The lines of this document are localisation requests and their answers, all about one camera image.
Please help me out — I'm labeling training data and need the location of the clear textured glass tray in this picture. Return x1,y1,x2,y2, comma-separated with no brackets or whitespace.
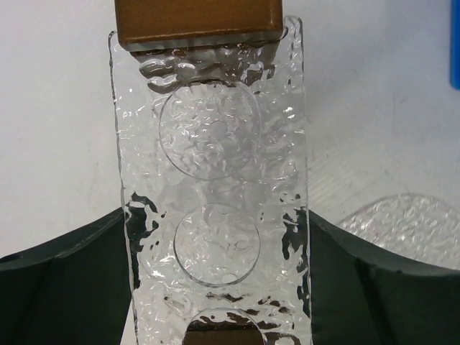
339,193,459,270

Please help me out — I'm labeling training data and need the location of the blue plastic compartment bin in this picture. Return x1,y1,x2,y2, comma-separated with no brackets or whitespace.
450,0,460,90

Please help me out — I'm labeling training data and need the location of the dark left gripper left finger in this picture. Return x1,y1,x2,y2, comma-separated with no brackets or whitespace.
1,208,131,344

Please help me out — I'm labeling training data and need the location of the clear acrylic toothbrush holder rack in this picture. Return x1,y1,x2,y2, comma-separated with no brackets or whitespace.
109,15,313,344

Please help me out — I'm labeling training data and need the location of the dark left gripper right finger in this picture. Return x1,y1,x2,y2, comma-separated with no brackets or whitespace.
309,212,459,345

